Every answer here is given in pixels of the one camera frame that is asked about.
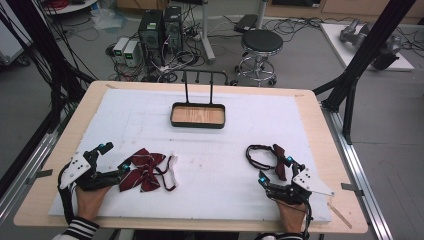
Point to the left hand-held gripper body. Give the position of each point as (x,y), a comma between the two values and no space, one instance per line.
(77,168)

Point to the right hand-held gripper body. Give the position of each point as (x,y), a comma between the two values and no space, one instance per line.
(308,183)

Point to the striped dark red bow tie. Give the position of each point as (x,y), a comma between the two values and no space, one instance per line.
(144,171)

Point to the black hook rack wooden tray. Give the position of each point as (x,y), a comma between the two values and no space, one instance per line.
(198,115)

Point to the person's right hand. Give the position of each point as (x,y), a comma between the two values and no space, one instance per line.
(292,216)

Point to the person's left hand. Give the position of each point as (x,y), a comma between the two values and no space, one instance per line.
(90,203)

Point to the thin wooden stick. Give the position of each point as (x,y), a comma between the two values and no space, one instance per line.
(340,216)

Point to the white foam board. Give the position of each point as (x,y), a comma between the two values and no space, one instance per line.
(206,160)

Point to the white power supply unit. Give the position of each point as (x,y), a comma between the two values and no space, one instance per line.
(131,53)
(120,48)

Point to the large black computer tower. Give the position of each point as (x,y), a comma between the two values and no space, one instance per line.
(151,36)

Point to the black round stool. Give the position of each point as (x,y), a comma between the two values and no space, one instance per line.
(262,40)

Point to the white floor platform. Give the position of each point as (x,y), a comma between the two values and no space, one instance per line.
(336,43)

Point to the clear plastic bag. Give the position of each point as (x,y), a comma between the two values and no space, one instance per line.
(106,18)

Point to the slim black computer tower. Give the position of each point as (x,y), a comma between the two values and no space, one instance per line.
(173,30)

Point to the white round table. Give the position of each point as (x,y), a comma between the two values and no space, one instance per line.
(71,6)

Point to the black flat device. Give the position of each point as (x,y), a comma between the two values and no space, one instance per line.
(246,22)

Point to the grey table leg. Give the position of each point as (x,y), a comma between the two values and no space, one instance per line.
(206,33)

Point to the grey metal bracket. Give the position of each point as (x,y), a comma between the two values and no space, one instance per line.
(352,188)
(41,174)

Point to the aluminium rail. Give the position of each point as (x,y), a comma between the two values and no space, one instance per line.
(30,160)
(360,173)

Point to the black frame post with braces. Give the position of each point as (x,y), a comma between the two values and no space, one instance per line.
(370,50)

